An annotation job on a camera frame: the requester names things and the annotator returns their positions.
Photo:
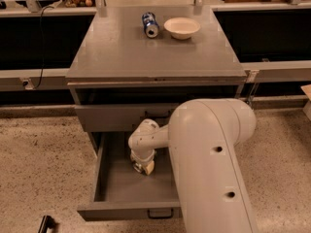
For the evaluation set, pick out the white bowl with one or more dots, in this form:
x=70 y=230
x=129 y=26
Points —
x=181 y=28

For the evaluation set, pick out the open grey middle drawer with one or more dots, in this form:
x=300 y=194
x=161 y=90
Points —
x=121 y=193

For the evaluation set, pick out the closed grey top drawer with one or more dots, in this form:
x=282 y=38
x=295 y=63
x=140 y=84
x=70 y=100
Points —
x=120 y=117

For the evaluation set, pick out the green soda can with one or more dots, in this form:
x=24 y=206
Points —
x=138 y=167

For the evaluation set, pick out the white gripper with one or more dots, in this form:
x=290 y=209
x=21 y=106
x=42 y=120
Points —
x=144 y=162

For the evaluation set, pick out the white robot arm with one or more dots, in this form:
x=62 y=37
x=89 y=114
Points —
x=201 y=135

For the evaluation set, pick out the blue soda can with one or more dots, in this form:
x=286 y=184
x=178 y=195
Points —
x=151 y=27

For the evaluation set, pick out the grey drawer cabinet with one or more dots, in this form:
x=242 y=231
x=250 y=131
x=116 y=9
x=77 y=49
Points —
x=118 y=64

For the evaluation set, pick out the black object on floor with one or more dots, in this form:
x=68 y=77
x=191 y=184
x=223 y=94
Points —
x=47 y=223

